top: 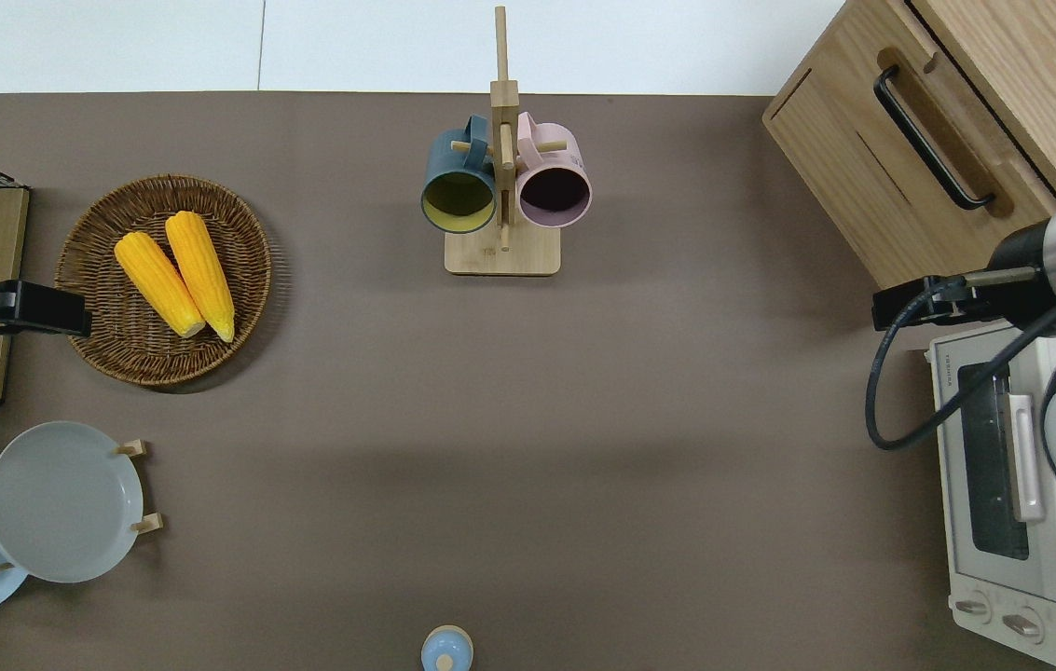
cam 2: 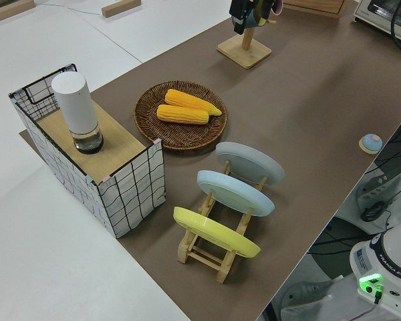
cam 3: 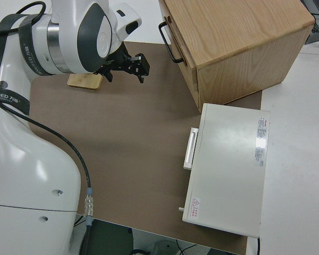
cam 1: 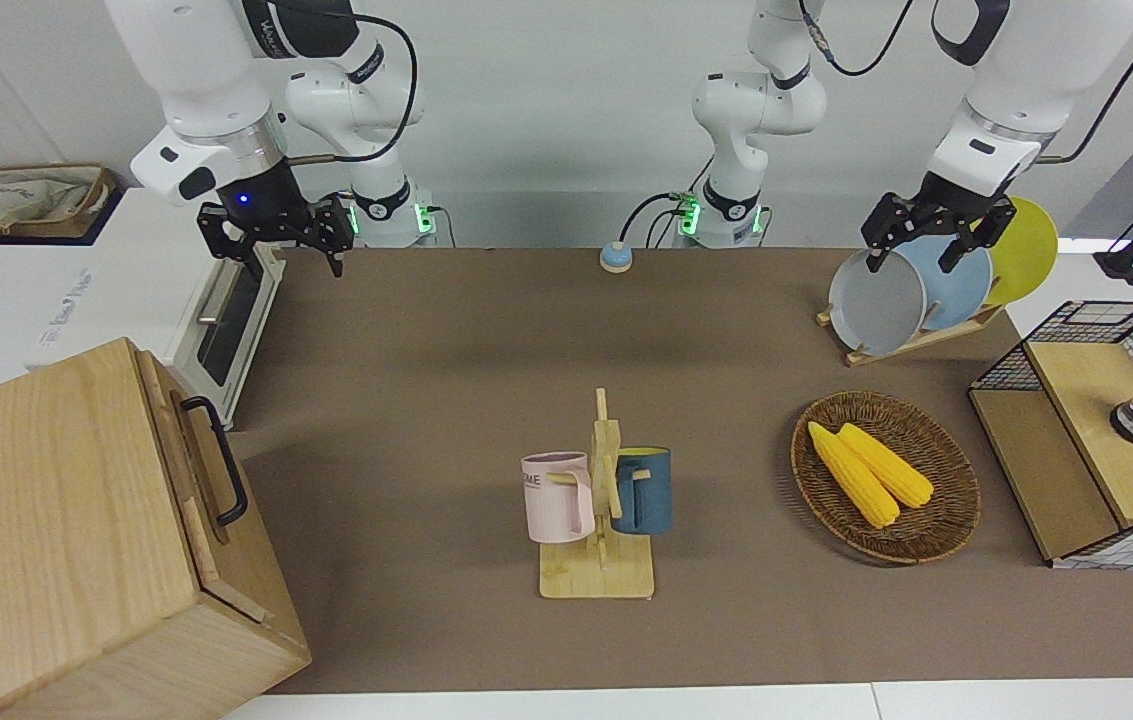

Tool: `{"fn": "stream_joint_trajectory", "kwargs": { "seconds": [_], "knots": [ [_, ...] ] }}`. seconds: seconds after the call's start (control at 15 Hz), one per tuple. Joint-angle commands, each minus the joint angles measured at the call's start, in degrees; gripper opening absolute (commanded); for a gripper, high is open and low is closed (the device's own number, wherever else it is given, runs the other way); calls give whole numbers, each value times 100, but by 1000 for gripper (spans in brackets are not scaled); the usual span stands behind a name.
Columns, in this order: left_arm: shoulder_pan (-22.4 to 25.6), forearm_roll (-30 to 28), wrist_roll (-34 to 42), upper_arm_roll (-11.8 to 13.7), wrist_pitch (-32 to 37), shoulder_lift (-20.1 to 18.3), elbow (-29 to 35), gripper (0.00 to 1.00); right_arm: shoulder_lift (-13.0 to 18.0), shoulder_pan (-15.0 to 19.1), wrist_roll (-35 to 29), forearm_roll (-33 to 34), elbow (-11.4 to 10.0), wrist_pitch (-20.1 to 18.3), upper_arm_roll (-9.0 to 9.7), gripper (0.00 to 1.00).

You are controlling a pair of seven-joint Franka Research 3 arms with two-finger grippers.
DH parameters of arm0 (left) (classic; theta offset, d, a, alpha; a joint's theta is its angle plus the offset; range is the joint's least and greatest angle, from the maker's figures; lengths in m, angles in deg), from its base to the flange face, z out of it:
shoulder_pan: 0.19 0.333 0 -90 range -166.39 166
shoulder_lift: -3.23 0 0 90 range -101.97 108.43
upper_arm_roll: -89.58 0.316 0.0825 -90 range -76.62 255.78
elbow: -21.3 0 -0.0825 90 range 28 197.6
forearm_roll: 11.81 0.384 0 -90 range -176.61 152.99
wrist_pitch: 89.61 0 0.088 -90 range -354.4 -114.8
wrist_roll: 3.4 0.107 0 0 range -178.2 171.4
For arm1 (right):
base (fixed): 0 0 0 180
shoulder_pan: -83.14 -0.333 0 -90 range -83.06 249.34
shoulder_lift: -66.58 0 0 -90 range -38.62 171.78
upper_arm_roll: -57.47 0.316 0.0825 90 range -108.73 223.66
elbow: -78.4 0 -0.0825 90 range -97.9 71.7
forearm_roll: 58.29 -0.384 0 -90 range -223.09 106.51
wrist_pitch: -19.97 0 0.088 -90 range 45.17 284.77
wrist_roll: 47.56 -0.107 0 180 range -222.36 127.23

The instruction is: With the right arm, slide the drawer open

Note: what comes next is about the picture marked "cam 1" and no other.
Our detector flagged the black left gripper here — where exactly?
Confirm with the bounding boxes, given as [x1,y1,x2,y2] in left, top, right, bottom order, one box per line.
[863,172,1017,276]

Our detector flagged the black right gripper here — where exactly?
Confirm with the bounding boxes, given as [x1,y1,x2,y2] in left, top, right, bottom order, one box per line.
[198,160,356,281]

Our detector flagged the wooden drawer with black handle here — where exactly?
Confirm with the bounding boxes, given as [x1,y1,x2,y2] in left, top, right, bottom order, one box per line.
[131,345,272,626]

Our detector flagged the light blue plate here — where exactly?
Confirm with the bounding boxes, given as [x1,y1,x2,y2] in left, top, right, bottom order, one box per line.
[896,235,994,331]

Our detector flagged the yellow plate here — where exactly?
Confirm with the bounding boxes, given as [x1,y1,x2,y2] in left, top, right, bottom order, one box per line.
[981,197,1060,306]

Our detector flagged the grey plate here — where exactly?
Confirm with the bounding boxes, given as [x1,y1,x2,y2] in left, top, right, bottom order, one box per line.
[828,248,928,357]

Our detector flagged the wooden plate rack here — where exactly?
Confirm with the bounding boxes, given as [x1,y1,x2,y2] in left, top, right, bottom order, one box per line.
[816,300,1007,368]

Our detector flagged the beige cloth bag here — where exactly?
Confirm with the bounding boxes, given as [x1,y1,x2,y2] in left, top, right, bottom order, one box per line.
[0,163,122,246]

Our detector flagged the white toaster oven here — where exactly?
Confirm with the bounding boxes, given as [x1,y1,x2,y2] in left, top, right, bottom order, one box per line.
[0,188,285,431]

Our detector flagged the brown table mat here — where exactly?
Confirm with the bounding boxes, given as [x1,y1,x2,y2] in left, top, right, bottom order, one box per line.
[226,247,1133,696]

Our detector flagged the yellow corn cob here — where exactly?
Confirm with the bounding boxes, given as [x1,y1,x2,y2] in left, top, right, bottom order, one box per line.
[807,421,901,529]
[836,423,935,509]

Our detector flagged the cream cloth bag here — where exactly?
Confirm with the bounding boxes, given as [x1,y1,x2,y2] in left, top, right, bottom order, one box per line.
[0,170,107,237]

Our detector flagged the brown wicker basket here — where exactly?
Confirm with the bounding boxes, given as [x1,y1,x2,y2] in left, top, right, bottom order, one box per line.
[791,391,982,566]

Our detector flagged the light wooden cabinet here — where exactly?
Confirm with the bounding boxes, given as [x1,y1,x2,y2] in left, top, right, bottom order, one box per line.
[0,338,312,720]

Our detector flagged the pink mug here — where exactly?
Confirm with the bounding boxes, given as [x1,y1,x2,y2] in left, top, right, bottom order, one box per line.
[521,452,597,544]

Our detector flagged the dark blue mug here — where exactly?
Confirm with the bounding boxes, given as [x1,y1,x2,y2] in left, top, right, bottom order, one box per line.
[611,447,674,536]

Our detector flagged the wooden mug rack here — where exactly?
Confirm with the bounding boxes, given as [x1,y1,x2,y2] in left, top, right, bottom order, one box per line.
[538,388,657,601]

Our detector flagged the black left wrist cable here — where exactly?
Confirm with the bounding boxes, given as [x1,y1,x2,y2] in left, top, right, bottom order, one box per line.
[1036,0,1133,165]

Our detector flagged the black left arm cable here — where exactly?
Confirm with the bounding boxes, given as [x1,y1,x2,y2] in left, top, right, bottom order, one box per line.
[799,0,917,78]

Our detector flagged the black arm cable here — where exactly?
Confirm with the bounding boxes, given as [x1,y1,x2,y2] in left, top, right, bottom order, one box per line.
[799,0,917,78]
[266,0,420,164]

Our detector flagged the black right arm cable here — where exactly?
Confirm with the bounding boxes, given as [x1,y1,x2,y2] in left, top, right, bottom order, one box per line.
[266,0,420,164]

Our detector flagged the wooden wire grid shelf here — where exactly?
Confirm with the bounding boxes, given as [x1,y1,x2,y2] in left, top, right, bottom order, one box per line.
[968,298,1133,571]

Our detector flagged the black button cable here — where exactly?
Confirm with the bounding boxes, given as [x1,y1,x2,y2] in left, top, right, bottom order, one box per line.
[619,190,697,248]

